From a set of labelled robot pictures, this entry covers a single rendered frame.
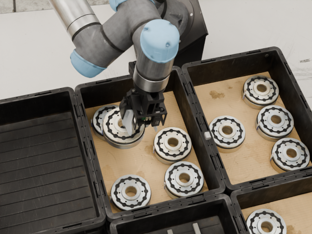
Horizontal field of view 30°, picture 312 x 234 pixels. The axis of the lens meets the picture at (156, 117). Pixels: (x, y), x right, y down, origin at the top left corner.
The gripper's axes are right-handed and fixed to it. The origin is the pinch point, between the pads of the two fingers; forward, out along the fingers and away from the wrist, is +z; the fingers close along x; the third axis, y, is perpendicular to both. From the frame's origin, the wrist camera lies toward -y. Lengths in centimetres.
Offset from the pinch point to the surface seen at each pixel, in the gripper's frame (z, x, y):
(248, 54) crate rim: 3.2, 38.4, -19.0
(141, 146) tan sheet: 16.8, 4.4, -2.6
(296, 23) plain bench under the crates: 23, 73, -44
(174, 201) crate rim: 6.6, 5.5, 19.4
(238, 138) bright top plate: 11.3, 29.7, 2.9
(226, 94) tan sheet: 13.9, 32.7, -13.6
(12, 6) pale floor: 102, -15, -140
